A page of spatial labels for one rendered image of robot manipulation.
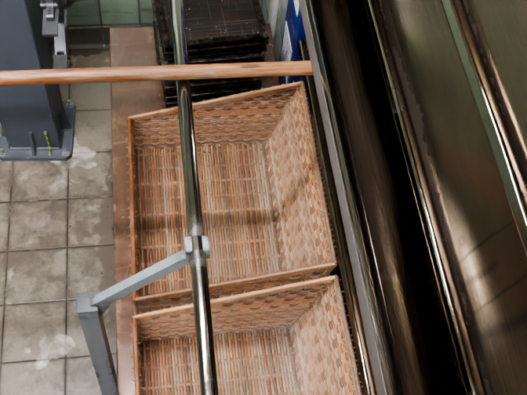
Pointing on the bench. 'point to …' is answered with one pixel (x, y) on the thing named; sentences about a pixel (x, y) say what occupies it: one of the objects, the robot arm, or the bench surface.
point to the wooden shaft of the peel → (154, 73)
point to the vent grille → (286, 45)
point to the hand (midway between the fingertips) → (55, 55)
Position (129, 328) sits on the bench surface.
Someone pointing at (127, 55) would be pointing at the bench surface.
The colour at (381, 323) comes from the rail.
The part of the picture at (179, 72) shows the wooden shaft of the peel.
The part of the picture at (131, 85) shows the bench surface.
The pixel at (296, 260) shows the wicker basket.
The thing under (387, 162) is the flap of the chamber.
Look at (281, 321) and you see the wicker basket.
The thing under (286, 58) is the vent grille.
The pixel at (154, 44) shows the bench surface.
